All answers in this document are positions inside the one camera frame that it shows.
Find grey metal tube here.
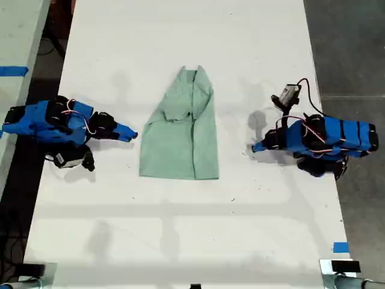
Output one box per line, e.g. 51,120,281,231
0,278,46,289
322,273,385,289

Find long blue tape strip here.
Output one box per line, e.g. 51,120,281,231
0,66,29,77

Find pale green t-shirt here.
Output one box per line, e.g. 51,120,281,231
138,65,220,181

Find white side table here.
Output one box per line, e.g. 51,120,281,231
0,0,52,196

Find small black box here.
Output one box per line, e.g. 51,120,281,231
17,263,46,277
330,260,362,273

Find grey black camera box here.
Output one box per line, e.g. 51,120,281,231
279,84,302,106
55,152,84,169

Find black camera stalk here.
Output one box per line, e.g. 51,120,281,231
81,146,96,172
270,94,299,122

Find black floor cables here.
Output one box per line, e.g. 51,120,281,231
0,207,26,282

